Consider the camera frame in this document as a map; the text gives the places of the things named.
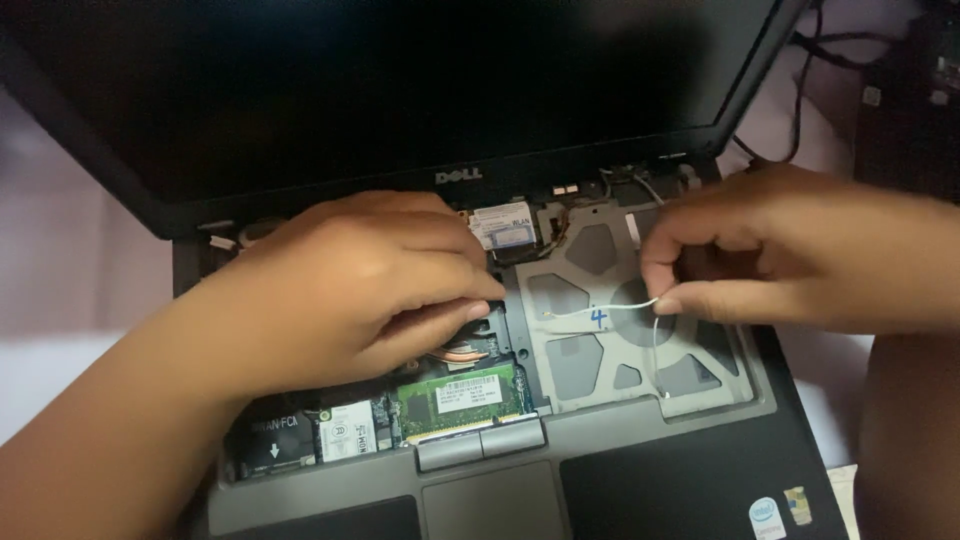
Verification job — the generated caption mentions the person's left hand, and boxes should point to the person's left hand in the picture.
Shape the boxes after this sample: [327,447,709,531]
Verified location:
[216,190,509,401]

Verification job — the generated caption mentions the person's right hand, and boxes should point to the person's right hand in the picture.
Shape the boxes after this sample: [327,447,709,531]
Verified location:
[640,163,960,336]

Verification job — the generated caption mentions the thin white antenna cable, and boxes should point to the thin white antenna cable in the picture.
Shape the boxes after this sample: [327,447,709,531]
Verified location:
[541,297,672,399]

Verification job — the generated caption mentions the small white labelled modem card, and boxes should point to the small white labelled modem card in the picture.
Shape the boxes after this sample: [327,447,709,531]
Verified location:
[318,399,379,463]

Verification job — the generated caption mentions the copper heat pipe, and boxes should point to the copper heat pipe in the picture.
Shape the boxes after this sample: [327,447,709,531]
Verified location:
[437,339,490,366]

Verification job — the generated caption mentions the green memory module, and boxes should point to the green memory module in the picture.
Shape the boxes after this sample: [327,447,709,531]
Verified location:
[395,362,536,444]

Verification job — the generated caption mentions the dark device with white tags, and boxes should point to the dark device with white tags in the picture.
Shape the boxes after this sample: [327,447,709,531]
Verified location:
[853,0,960,205]

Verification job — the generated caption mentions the grey touchpad button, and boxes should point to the grey touchpad button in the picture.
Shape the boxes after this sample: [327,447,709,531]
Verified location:
[414,429,486,474]
[480,417,547,460]

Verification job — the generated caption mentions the grey disassembled laptop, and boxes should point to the grey disassembled laptop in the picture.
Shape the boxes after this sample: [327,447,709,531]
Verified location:
[0,0,852,540]

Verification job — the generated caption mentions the grey touchpad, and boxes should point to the grey touchpad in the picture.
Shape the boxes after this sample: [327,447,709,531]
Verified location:
[421,460,568,540]

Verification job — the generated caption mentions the white paper sheet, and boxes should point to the white paper sheet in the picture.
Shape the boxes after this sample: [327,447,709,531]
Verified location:
[825,464,861,540]

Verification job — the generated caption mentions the small multicoloured sticker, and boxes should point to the small multicoloured sticker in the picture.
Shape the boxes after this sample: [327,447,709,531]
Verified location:
[783,486,814,527]

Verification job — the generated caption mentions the black cables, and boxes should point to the black cables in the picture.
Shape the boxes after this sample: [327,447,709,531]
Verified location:
[731,0,901,165]

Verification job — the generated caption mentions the white labelled wireless card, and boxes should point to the white labelled wireless card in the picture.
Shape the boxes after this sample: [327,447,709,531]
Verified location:
[468,200,540,252]

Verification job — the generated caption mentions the silver metal bracket plate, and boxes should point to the silver metal bracket plate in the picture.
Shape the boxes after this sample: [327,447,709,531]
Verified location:
[516,201,756,419]

